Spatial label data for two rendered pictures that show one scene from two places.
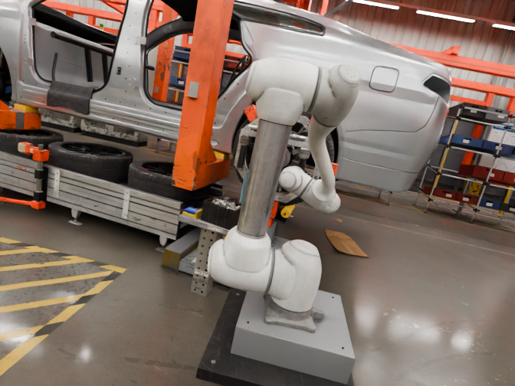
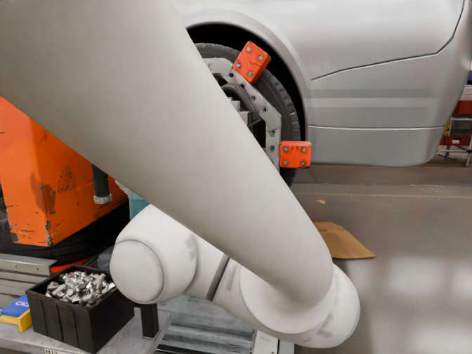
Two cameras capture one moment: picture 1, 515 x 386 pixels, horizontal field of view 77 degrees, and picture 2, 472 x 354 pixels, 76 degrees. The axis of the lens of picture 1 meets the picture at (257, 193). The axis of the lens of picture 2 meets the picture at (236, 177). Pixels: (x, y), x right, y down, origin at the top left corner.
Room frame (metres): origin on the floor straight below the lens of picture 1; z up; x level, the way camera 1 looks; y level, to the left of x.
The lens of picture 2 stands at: (1.09, -0.22, 1.00)
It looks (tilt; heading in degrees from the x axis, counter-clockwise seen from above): 14 degrees down; 0
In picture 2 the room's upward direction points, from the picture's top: straight up
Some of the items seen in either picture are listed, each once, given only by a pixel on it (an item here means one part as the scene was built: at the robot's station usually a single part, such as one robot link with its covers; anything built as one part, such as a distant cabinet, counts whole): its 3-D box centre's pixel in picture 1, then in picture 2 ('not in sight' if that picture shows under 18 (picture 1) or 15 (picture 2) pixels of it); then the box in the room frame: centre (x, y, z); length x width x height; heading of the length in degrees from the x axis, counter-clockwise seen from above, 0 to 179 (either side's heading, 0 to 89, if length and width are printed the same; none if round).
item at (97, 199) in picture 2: (241, 156); (100, 172); (1.85, 0.13, 0.83); 0.04 x 0.04 x 0.16
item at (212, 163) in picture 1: (211, 157); (102, 170); (2.45, 0.40, 0.69); 0.52 x 0.17 x 0.35; 168
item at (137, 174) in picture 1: (170, 183); (62, 218); (2.62, 0.72, 0.39); 0.66 x 0.66 x 0.24
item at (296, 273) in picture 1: (295, 271); not in sight; (1.07, -0.19, 0.57); 0.18 x 0.16 x 0.22; 95
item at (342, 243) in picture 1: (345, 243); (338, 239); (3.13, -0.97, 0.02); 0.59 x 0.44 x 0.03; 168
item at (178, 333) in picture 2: not in sight; (201, 308); (2.22, -0.07, 0.13); 0.50 x 0.36 x 0.10; 78
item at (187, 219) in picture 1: (218, 224); (81, 327); (1.75, 0.18, 0.44); 0.43 x 0.17 x 0.03; 78
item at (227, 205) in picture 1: (223, 211); (83, 301); (1.75, 0.16, 0.51); 0.20 x 0.14 x 0.13; 69
